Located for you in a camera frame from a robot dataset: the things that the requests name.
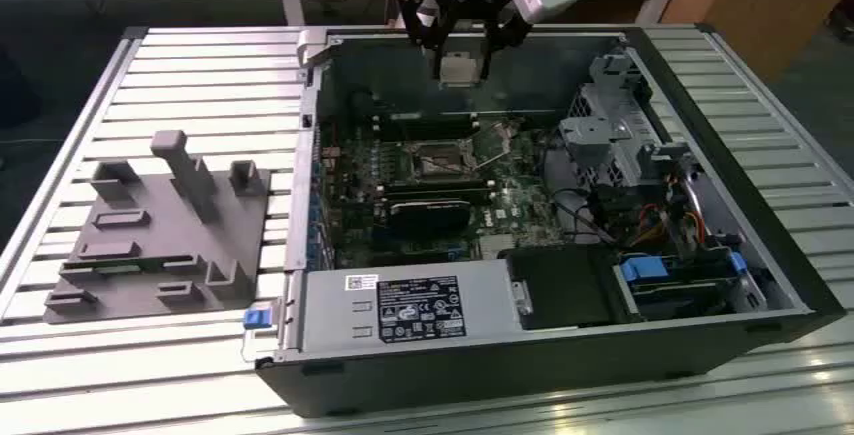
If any silver chipset heat sink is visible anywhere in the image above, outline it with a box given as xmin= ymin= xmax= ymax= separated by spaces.
xmin=477 ymin=234 xmax=529 ymax=257

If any wooden cabinet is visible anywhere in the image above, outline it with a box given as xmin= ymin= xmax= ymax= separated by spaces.
xmin=660 ymin=0 xmax=854 ymax=84

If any grey metal drive cage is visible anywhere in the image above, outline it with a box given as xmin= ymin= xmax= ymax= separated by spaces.
xmin=553 ymin=52 xmax=693 ymax=191

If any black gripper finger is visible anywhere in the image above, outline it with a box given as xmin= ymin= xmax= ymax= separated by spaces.
xmin=478 ymin=3 xmax=537 ymax=85
xmin=397 ymin=0 xmax=464 ymax=83

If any green motherboard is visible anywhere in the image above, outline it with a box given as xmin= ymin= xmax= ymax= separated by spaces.
xmin=313 ymin=117 xmax=580 ymax=272

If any metal socket cover frame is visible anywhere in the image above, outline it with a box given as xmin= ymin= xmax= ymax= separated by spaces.
xmin=472 ymin=119 xmax=526 ymax=171

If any graphics card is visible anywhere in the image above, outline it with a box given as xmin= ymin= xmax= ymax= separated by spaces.
xmin=385 ymin=198 xmax=474 ymax=232

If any orange wire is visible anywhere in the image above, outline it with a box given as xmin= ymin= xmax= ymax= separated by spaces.
xmin=657 ymin=209 xmax=709 ymax=246

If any blue disk carrier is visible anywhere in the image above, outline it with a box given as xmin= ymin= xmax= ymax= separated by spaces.
xmin=617 ymin=252 xmax=676 ymax=286

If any grey case handle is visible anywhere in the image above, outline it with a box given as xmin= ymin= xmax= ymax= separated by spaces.
xmin=293 ymin=29 xmax=333 ymax=69

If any silver CPU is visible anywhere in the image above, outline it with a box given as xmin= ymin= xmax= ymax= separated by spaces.
xmin=440 ymin=49 xmax=486 ymax=88

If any silver power supply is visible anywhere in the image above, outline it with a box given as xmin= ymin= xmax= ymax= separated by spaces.
xmin=293 ymin=258 xmax=530 ymax=352

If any blue case latch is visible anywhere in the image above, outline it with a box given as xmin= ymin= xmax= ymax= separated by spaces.
xmin=243 ymin=307 xmax=279 ymax=330

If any grey parts rack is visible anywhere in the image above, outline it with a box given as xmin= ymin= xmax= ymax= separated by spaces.
xmin=41 ymin=129 xmax=275 ymax=326

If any silver CPU socket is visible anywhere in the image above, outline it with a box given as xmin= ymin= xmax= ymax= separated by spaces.
xmin=399 ymin=140 xmax=480 ymax=181

